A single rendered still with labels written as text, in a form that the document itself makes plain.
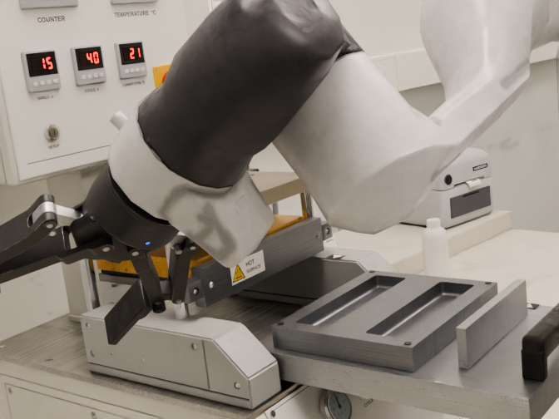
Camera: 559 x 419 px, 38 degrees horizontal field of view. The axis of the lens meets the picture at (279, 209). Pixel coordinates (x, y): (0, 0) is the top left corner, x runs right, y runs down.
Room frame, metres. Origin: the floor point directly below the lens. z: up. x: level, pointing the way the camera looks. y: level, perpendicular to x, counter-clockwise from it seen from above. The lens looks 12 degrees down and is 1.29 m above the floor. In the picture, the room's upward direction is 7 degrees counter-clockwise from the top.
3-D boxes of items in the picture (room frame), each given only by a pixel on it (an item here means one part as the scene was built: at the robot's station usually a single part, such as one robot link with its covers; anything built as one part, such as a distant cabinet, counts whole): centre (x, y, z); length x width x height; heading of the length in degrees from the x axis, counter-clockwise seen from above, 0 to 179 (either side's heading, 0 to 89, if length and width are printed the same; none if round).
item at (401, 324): (0.83, -0.10, 0.98); 0.20 x 0.17 x 0.03; 141
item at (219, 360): (0.84, 0.13, 0.97); 0.25 x 0.05 x 0.07; 51
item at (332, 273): (1.05, -0.05, 0.97); 0.26 x 0.05 x 0.07; 51
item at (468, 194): (2.00, -0.39, 0.88); 0.25 x 0.20 x 0.17; 38
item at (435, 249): (1.58, -0.30, 0.82); 0.05 x 0.05 x 0.14
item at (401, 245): (1.79, -0.17, 0.77); 0.84 x 0.30 x 0.04; 134
